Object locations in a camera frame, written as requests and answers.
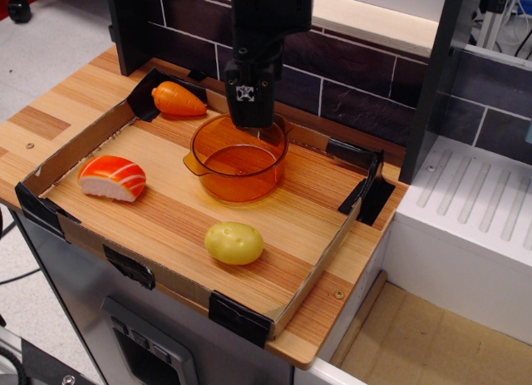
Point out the yellow toy potato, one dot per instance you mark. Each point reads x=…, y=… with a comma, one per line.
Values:
x=234, y=243

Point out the silver toy oven front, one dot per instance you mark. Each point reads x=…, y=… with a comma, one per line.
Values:
x=138, y=336

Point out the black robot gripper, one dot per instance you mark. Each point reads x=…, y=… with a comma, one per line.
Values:
x=259, y=30

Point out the cardboard fence with black tape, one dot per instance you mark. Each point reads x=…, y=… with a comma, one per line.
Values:
x=285, y=301

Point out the dark grey left post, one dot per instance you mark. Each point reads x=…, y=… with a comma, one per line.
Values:
x=130, y=31

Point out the black caster wheel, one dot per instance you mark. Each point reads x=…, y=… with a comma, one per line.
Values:
x=19, y=11

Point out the dark grey post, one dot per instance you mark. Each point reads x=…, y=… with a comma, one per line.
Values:
x=452, y=36
x=130, y=31

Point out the salmon nigiri sushi toy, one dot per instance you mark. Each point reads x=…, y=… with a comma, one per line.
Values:
x=112, y=177

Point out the orange toy carrot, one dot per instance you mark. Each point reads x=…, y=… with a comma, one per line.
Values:
x=173, y=99

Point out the white toy sink drainboard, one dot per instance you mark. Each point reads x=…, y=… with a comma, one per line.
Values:
x=461, y=237

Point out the dark grey right post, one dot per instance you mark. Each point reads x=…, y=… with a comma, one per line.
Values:
x=452, y=36

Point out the orange transparent plastic pot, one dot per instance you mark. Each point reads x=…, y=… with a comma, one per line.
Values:
x=239, y=164

